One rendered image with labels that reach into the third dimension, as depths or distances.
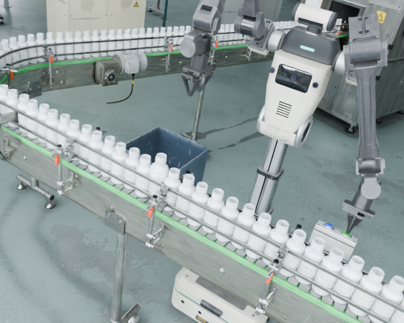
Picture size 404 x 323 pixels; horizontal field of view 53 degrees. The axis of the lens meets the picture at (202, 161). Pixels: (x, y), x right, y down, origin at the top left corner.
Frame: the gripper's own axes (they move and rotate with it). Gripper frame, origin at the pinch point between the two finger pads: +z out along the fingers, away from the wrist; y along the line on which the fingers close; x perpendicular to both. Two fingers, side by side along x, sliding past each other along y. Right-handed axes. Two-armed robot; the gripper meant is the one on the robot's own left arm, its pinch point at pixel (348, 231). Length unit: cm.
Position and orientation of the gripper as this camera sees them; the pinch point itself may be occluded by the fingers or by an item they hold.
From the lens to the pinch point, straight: 146.1
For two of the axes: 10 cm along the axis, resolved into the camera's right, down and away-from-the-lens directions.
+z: -3.2, 9.2, 2.3
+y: 8.4, 3.9, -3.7
